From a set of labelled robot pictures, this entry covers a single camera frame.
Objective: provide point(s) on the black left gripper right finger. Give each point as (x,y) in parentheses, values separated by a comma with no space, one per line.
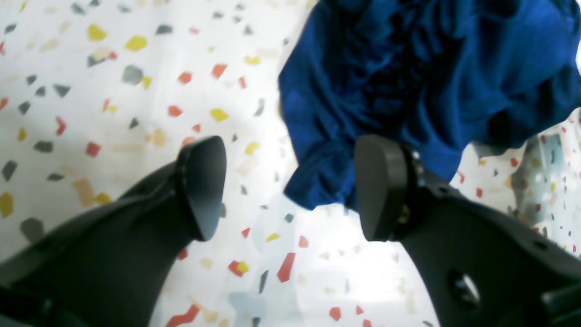
(480,267)

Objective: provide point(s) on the terrazzo patterned tablecloth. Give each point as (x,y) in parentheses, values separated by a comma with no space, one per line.
(98,94)

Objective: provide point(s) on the dark blue t-shirt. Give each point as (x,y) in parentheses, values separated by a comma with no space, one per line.
(433,74)

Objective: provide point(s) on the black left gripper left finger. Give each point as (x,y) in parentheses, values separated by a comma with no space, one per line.
(106,267)

